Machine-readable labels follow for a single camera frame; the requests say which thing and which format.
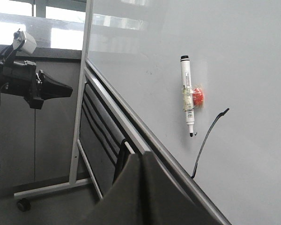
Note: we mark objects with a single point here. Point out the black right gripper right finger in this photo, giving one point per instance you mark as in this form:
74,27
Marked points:
162,202

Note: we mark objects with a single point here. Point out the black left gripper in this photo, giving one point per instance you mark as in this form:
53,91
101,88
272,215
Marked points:
21,79

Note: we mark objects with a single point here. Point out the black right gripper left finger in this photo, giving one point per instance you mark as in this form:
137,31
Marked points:
122,205

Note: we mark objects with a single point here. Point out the white whiteboard marker black tip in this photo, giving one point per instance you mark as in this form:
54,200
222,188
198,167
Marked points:
187,93

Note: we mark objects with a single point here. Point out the red round magnet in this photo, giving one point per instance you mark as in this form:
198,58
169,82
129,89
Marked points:
198,97

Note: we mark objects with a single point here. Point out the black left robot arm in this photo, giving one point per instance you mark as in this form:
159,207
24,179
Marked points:
21,79

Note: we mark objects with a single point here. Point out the large whiteboard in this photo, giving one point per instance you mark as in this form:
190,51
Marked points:
205,77

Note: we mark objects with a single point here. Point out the black caster wheel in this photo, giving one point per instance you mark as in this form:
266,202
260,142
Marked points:
23,205

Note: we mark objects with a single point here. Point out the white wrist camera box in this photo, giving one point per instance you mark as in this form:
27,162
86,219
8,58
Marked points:
23,41

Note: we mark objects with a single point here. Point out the grey whiteboard stand frame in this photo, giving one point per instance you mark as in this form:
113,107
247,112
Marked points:
101,129

